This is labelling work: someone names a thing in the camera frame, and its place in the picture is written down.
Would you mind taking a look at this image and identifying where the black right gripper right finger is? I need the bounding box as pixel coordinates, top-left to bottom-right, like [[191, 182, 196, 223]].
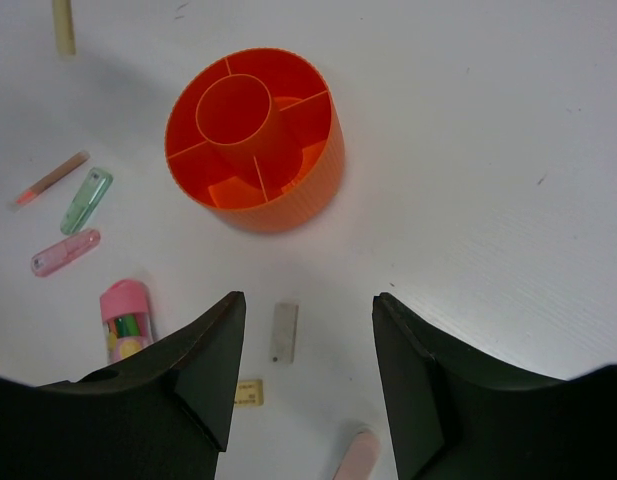
[[372, 293, 617, 479]]

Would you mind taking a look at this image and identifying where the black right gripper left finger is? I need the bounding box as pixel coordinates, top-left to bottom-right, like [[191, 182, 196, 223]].
[[0, 292, 246, 479]]

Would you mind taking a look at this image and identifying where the pink capped clear tube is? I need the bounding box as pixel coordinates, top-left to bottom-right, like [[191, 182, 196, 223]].
[[99, 279, 153, 364]]

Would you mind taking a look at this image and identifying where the green correction tape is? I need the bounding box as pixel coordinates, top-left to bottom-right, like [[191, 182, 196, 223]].
[[60, 167, 113, 236]]

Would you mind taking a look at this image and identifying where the orange highlighter pen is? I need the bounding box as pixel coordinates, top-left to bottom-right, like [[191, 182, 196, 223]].
[[9, 150, 90, 211]]

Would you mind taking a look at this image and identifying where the small yellow eraser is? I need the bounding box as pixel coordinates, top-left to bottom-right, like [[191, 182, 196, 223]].
[[234, 379, 264, 408]]

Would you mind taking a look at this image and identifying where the pale pink eraser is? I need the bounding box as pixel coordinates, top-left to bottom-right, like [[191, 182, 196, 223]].
[[332, 425, 381, 480]]

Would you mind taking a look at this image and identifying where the grey eraser block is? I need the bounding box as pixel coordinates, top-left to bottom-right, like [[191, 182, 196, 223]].
[[271, 302, 299, 365]]

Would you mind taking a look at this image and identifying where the pink correction tape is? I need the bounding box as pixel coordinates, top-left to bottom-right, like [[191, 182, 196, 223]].
[[30, 229, 101, 277]]

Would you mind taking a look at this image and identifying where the orange round desk organizer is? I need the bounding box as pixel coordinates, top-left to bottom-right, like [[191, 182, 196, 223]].
[[164, 48, 345, 233]]

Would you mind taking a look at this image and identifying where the cream pen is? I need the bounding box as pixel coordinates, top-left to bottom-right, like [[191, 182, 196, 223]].
[[52, 0, 76, 57]]

